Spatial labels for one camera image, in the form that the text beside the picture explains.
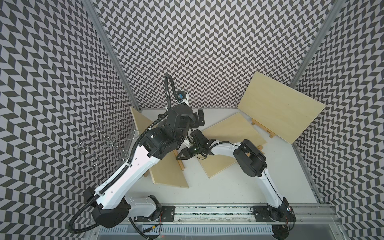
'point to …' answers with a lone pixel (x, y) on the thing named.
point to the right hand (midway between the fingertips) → (178, 159)
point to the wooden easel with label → (254, 122)
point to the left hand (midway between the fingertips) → (191, 111)
